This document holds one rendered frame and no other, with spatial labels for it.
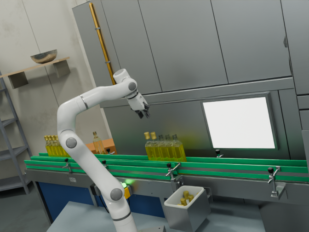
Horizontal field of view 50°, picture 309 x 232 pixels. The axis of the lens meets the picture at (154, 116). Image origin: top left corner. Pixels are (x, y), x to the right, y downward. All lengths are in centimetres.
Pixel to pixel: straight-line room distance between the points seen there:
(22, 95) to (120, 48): 388
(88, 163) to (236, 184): 86
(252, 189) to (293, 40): 91
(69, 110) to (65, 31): 385
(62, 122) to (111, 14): 93
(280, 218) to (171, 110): 97
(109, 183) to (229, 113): 82
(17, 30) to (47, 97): 117
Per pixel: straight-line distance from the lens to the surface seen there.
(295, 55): 148
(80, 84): 564
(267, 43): 190
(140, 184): 235
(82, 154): 187
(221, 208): 236
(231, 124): 209
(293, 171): 189
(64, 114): 185
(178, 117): 226
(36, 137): 625
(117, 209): 203
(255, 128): 204
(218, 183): 210
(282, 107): 197
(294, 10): 146
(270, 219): 236
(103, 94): 186
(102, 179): 192
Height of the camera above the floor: 197
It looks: 14 degrees down
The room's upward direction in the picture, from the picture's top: 15 degrees counter-clockwise
